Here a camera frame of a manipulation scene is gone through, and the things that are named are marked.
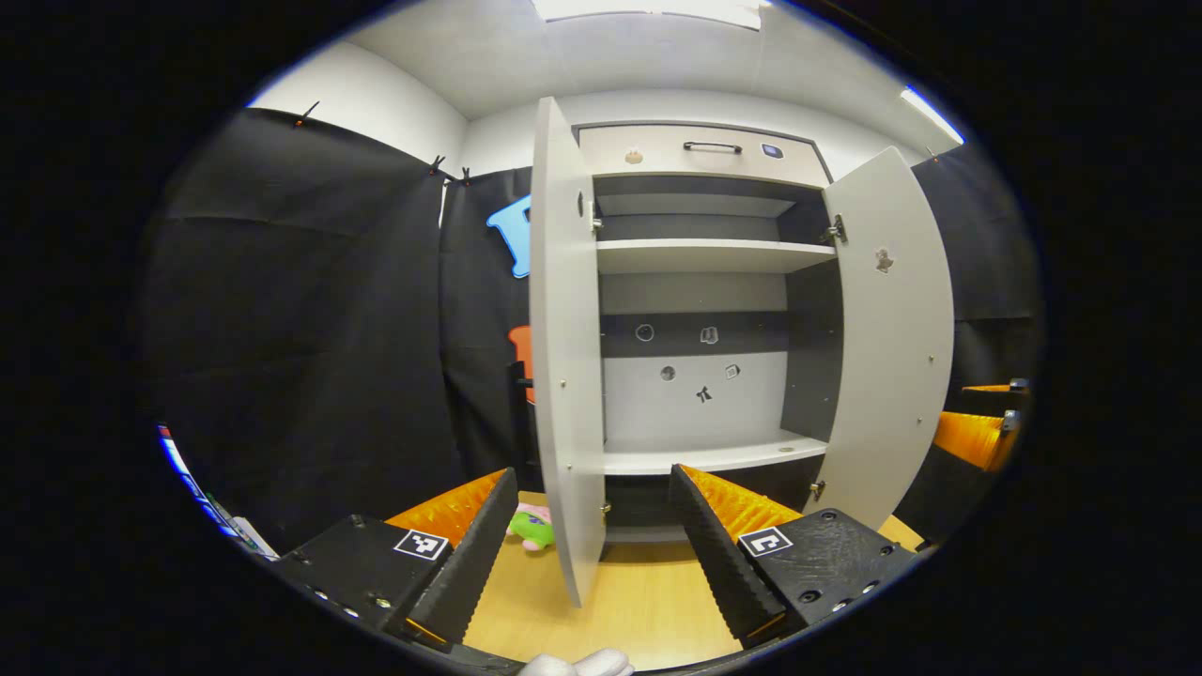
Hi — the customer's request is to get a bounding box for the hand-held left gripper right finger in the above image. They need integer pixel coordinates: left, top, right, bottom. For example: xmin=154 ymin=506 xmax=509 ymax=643
xmin=669 ymin=463 xmax=921 ymax=651

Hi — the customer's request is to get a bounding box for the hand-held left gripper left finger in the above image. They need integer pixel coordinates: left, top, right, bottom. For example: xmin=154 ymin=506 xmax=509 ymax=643
xmin=277 ymin=467 xmax=519 ymax=649

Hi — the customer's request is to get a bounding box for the cube sticker grey cabinet door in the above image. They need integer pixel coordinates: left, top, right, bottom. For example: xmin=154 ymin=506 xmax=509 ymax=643
xmin=809 ymin=146 xmax=956 ymax=533

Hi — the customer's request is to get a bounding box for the checkered sticker grey cabinet door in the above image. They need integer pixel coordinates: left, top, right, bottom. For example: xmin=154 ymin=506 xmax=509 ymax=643
xmin=529 ymin=96 xmax=609 ymax=608

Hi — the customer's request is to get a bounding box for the grey double-door shoe cabinet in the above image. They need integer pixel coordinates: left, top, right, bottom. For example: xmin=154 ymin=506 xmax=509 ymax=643
xmin=571 ymin=120 xmax=846 ymax=547

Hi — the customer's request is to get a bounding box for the green pink plush toy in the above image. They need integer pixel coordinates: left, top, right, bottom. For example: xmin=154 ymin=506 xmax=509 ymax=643
xmin=506 ymin=502 xmax=557 ymax=553

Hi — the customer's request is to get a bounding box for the long ceiling light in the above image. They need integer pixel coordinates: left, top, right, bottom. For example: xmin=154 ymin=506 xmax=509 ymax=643
xmin=531 ymin=0 xmax=773 ymax=31

